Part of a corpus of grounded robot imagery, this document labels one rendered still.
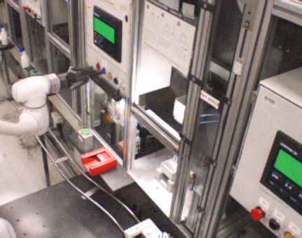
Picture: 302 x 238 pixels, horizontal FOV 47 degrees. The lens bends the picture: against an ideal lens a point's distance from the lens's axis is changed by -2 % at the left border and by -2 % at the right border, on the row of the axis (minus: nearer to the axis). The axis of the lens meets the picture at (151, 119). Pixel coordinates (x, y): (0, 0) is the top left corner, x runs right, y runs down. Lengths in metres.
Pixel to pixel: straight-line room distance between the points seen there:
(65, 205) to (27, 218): 0.22
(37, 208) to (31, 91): 0.76
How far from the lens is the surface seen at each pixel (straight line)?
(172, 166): 1.85
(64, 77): 1.71
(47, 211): 2.11
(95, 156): 2.01
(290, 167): 1.05
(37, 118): 1.70
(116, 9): 1.62
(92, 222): 2.03
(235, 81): 1.14
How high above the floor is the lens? 2.26
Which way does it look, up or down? 35 degrees down
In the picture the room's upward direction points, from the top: 5 degrees clockwise
